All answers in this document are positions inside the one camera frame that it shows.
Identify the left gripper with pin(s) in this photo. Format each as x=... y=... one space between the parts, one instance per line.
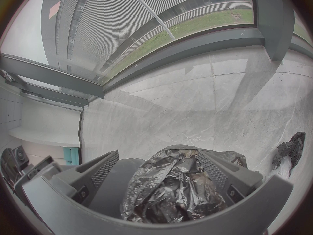
x=41 y=168

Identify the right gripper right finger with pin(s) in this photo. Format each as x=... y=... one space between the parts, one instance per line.
x=217 y=172

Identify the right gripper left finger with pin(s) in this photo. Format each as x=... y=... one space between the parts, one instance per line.
x=102 y=172

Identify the black plastic bag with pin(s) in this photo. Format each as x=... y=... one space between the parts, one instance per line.
x=171 y=187

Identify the crumpled black plastic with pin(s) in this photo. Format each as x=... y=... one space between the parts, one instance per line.
x=293 y=148

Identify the window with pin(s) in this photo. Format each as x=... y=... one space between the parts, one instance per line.
x=271 y=21

